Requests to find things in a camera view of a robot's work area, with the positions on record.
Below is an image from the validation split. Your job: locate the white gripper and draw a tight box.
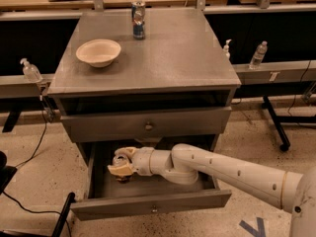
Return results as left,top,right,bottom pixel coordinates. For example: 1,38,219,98
108,147,154,178

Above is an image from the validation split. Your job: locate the orange soda can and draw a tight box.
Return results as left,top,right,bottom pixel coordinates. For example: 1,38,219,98
116,176,132,184

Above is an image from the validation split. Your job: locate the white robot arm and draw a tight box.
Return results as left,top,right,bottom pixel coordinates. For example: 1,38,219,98
108,143,316,237

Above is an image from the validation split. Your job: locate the grey open middle drawer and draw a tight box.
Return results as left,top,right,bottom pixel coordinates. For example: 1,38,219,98
71,142,231,220

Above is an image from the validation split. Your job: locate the grey drawer cabinet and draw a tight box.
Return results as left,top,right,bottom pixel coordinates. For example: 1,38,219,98
48,9,240,220

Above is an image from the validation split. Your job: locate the grey top drawer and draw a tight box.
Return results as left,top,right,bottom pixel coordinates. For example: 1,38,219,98
61,107,231,142

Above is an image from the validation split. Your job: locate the blue silver soda can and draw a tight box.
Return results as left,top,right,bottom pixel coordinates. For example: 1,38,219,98
131,1,145,40

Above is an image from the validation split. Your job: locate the white paper bowl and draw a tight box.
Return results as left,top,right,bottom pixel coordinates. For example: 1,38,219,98
76,39,121,68

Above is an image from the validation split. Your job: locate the clear pump sanitizer bottle left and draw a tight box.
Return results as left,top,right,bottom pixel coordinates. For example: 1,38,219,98
20,58,43,83

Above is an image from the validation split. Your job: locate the small white pump bottle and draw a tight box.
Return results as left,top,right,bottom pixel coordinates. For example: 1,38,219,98
223,39,231,59

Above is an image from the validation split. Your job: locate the black rolling stand leg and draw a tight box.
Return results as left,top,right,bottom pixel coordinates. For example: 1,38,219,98
262,96,316,152

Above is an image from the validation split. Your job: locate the clear plastic water bottle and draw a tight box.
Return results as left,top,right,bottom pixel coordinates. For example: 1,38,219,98
249,41,268,70

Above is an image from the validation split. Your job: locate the black floor cable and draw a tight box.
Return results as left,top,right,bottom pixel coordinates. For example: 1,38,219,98
2,111,73,237

